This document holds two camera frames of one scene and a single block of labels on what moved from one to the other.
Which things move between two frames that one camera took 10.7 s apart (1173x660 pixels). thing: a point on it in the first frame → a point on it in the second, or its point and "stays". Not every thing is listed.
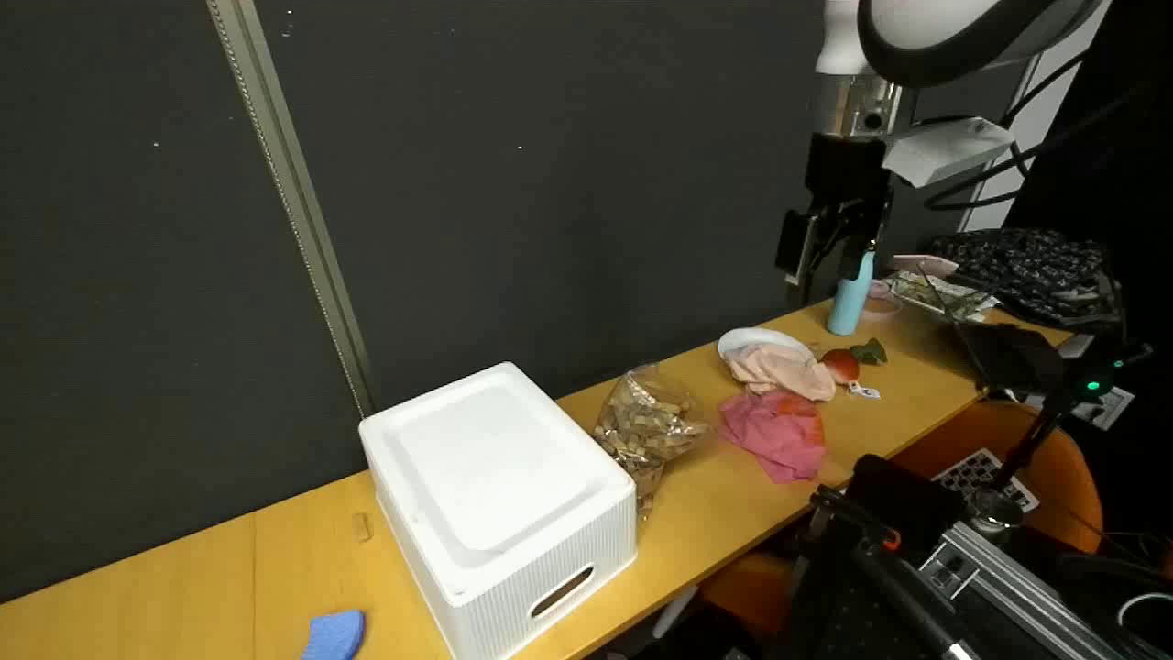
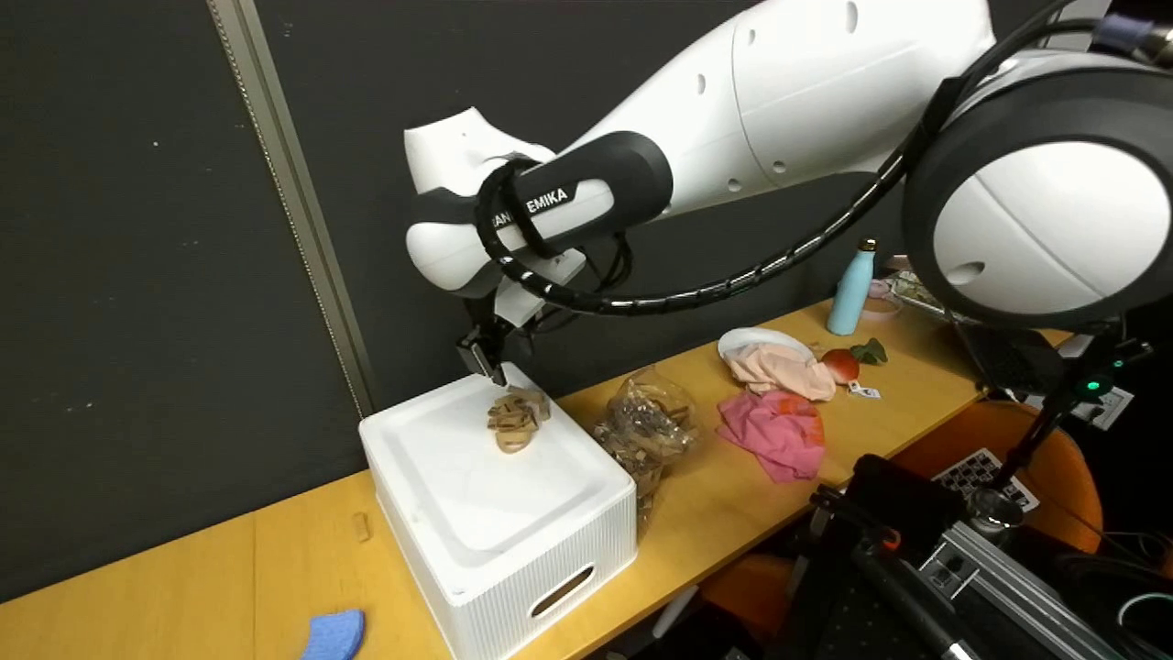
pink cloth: (787, 435) stays
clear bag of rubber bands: (643, 431) stays
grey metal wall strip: (270, 98) stays
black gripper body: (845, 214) → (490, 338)
